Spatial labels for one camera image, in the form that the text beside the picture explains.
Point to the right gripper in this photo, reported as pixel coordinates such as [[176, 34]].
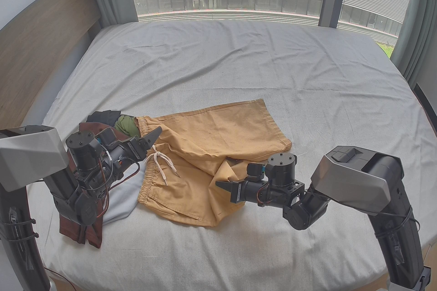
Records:
[[251, 192]]

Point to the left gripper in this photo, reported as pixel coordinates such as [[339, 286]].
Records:
[[135, 148]]

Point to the tan shorts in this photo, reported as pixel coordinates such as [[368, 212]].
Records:
[[211, 139]]

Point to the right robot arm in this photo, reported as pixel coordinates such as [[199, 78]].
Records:
[[355, 177]]

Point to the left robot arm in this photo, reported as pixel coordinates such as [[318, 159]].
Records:
[[30, 153]]

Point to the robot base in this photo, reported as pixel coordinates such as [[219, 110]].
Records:
[[392, 287]]

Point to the bed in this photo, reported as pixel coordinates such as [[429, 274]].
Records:
[[256, 61]]

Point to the green garment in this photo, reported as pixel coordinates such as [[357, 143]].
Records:
[[126, 126]]

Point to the black garment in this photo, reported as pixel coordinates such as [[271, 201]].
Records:
[[102, 116]]

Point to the pale blue garment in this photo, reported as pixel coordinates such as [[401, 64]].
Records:
[[123, 201]]

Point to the brown garment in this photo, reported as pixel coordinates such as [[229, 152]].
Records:
[[78, 231]]

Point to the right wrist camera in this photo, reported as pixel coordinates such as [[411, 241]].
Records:
[[255, 171]]

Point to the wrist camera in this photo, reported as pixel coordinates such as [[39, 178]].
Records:
[[255, 171], [107, 137]]

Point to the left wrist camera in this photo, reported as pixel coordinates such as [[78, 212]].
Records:
[[107, 137]]

